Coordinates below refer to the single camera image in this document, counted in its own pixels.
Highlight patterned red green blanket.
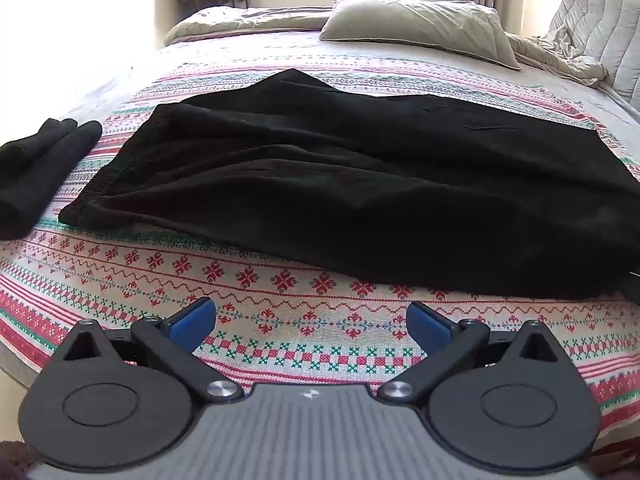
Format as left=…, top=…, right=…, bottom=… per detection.
left=0, top=57, right=640, bottom=453

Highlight black pants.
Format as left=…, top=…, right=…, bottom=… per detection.
left=58, top=67, right=640, bottom=306

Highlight beige duvet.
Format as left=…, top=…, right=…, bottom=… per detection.
left=164, top=6, right=611, bottom=88

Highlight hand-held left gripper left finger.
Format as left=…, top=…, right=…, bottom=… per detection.
left=50, top=296, right=247, bottom=406

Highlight grey quilted duvet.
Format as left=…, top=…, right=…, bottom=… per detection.
left=547, top=0, right=640, bottom=106

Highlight dark brown fuzzy cloth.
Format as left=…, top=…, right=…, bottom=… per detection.
left=0, top=439, right=28, bottom=480

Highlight folded black garment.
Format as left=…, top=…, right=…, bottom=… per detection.
left=0, top=118, right=103, bottom=241

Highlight grey pillow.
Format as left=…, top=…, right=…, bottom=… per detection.
left=319, top=0, right=522, bottom=70

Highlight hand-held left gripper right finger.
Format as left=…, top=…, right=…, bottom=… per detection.
left=377, top=301, right=563, bottom=406

